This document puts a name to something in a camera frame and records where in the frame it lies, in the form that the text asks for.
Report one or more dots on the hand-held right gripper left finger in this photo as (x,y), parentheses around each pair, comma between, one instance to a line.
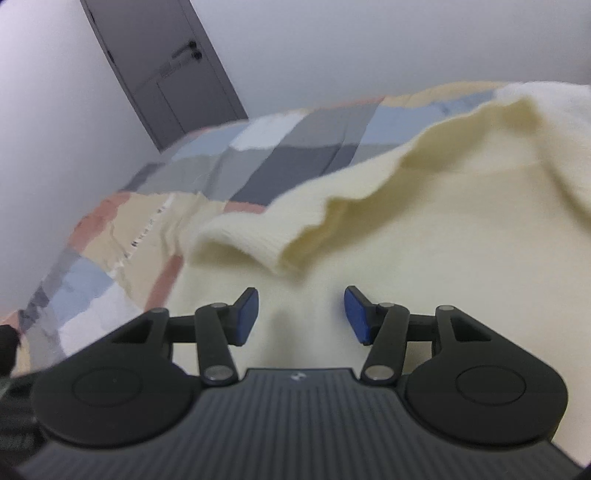
(247,318)

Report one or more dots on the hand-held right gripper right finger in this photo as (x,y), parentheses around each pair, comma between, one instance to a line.
(356,316)

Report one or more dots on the cream sweater with blue stripes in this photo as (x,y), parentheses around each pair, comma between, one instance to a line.
(438,221)

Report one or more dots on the dark cloth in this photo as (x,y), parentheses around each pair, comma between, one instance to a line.
(16,415)

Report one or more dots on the patchwork bed cover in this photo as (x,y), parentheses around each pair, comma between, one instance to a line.
(258,157)

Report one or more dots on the grey door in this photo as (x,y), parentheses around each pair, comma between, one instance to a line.
(161,74)

